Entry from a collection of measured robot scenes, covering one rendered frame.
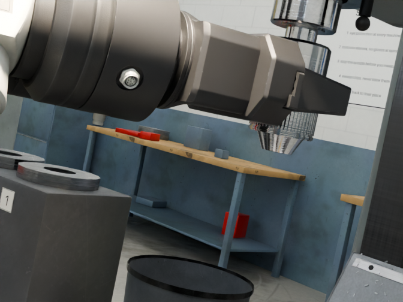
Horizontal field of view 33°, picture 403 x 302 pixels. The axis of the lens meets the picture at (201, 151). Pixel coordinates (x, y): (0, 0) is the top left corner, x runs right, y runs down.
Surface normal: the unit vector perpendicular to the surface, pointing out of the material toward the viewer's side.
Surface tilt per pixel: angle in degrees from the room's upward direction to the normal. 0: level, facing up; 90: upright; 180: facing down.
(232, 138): 90
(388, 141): 90
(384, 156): 90
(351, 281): 64
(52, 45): 99
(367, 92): 90
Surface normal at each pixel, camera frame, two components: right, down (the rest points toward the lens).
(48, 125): -0.73, -0.11
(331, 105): 0.44, 0.14
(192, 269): -0.04, -0.02
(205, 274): -0.25, -0.07
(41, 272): 0.75, 0.18
